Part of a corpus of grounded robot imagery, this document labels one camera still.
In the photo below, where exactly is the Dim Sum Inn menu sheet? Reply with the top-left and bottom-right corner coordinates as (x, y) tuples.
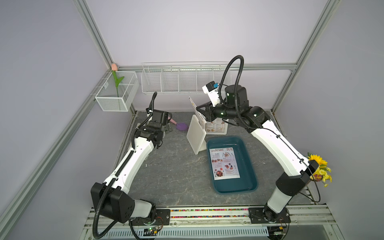
(189, 97), (207, 127)

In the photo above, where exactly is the white menu holder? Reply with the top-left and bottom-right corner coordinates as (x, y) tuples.
(205, 117), (229, 136)
(187, 115), (207, 155)

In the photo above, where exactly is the restaurant special menu sheet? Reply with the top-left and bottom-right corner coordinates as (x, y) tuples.
(209, 148), (240, 181)

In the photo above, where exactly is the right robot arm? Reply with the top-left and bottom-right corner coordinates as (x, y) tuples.
(196, 55), (319, 223)

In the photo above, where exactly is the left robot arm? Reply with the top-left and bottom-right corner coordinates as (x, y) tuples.
(91, 92), (172, 240)

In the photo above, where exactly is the rear Dim Sum menu sheet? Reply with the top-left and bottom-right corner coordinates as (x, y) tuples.
(206, 118), (227, 133)

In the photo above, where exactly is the pink purple toy trowel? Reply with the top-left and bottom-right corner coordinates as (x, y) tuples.
(170, 119), (189, 132)

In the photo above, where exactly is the pink artificial tulip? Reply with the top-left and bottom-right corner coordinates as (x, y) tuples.
(111, 63), (125, 98)

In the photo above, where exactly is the teal plastic tray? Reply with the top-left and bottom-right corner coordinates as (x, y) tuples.
(207, 136), (259, 195)

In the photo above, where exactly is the yellow artificial flower bouquet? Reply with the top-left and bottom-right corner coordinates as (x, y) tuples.
(308, 153), (333, 188)

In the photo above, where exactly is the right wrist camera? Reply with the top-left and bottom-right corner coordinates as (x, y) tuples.
(202, 81), (221, 107)

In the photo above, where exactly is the white wire wall rack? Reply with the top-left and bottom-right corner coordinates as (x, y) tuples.
(141, 62), (228, 94)

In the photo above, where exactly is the white mesh wall basket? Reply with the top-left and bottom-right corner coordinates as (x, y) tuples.
(95, 71), (140, 112)

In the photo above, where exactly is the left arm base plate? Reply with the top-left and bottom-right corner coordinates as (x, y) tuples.
(131, 208), (171, 226)

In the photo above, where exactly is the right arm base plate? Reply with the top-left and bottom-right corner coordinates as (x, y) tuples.
(249, 207), (291, 224)

